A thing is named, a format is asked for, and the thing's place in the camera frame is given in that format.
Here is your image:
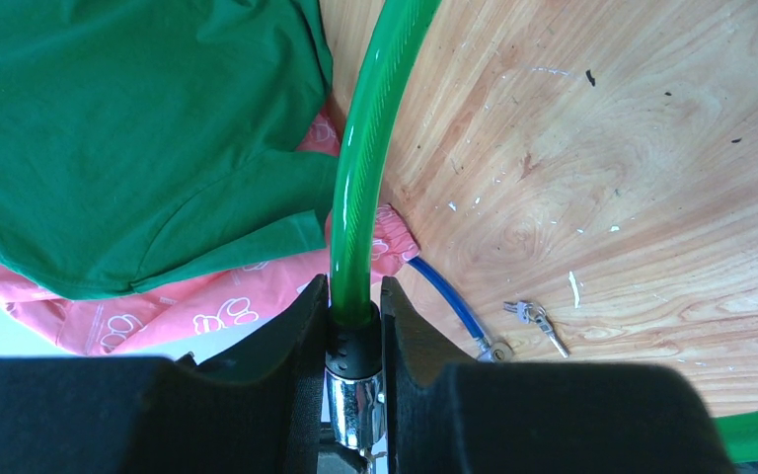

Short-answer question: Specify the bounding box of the blue cable lock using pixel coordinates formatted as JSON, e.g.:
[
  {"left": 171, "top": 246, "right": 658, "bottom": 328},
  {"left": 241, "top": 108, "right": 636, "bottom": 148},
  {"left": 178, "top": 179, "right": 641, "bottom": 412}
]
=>
[{"left": 408, "top": 257, "right": 514, "bottom": 363}]

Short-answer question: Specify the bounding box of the green t-shirt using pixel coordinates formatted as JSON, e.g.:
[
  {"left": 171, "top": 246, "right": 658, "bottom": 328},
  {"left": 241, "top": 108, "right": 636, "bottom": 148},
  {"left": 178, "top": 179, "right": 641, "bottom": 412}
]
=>
[{"left": 0, "top": 1, "right": 337, "bottom": 300}]

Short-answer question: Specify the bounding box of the green cable lock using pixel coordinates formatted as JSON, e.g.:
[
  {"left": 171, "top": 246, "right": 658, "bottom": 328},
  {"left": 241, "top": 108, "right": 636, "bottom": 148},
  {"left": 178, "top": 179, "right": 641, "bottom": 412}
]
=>
[{"left": 321, "top": 1, "right": 758, "bottom": 462}]

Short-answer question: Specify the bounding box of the pink patterned garment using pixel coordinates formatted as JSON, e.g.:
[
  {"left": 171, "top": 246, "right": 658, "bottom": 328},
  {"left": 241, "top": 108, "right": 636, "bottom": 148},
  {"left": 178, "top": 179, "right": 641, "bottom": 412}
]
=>
[{"left": 0, "top": 111, "right": 420, "bottom": 357}]

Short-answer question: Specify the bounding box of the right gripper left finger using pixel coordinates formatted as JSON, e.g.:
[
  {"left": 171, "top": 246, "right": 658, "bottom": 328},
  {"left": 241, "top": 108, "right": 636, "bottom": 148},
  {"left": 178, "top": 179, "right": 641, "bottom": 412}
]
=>
[{"left": 0, "top": 276, "right": 328, "bottom": 473}]

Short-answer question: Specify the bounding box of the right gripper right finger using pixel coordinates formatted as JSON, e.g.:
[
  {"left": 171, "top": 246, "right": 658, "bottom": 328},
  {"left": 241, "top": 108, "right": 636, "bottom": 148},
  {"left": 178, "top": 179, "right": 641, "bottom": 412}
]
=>
[{"left": 381, "top": 277, "right": 734, "bottom": 473}]

